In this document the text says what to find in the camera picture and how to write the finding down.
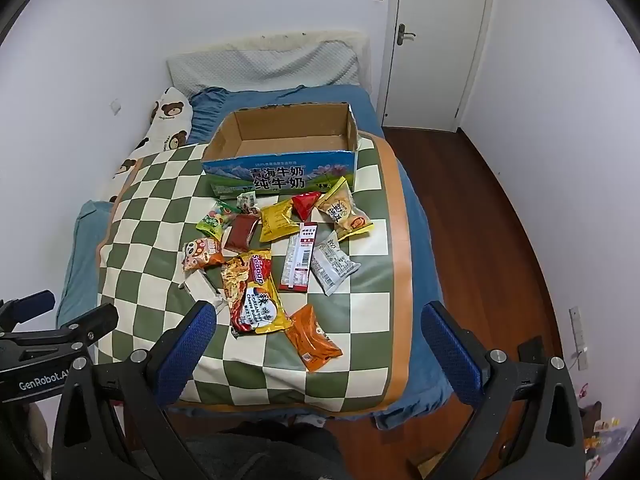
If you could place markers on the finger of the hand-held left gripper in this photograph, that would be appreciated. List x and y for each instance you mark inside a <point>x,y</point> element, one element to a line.
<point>92,321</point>
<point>32,304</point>

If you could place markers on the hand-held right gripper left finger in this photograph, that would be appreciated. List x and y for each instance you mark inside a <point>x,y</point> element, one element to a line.
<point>195,340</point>

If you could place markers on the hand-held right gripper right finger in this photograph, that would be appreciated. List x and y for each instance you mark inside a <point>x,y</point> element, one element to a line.
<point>450,350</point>

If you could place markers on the green candy packet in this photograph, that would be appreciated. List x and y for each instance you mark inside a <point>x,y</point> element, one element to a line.
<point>215,220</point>

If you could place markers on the grey white snack packet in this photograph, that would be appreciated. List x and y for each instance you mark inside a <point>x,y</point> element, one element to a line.
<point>332,265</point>

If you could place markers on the printed cardboard milk box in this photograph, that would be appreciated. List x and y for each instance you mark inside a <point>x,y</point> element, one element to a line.
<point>280,175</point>

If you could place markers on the plain white snack packet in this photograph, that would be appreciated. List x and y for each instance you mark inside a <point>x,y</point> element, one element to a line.
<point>200,285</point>

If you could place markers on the instant noodle packet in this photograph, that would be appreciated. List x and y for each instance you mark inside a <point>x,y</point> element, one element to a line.
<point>255,300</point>

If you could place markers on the orange panda snack packet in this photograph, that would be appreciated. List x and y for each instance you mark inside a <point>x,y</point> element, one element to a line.
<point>200,252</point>

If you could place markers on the green white checkered blanket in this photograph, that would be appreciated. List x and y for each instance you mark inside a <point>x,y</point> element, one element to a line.
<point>350,320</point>

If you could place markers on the dark red snack packet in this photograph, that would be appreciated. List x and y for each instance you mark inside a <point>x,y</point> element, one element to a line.
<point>242,232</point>

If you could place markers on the white power strip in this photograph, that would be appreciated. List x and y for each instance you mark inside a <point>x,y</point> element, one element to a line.
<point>577,337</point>

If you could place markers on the long red white packet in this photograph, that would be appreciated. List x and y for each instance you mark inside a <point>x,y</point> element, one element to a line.
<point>298,260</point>

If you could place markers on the yellow snack packet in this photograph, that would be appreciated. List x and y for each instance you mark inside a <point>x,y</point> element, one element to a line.
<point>277,220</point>

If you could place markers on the small clear snack packet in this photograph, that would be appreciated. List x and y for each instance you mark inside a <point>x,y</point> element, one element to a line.
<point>246,202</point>

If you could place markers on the red triangular snack packet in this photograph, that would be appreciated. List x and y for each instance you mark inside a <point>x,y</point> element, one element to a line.
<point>306,206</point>

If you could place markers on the beige snack packet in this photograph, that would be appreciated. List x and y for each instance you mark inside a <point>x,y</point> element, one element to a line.
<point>340,210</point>

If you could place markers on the bear print pillow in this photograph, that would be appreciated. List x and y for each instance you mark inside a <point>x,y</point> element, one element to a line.
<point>165,115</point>

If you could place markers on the white textured pillow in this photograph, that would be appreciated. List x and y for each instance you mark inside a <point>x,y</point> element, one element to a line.
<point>280,67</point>

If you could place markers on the white door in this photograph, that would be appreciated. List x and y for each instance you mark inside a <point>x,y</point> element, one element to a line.
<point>440,60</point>

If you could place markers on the cream padded headboard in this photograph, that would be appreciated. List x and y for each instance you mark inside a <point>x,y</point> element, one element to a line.
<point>357,42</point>

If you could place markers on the white wall socket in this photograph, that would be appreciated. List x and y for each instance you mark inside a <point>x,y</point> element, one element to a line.
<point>116,106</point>

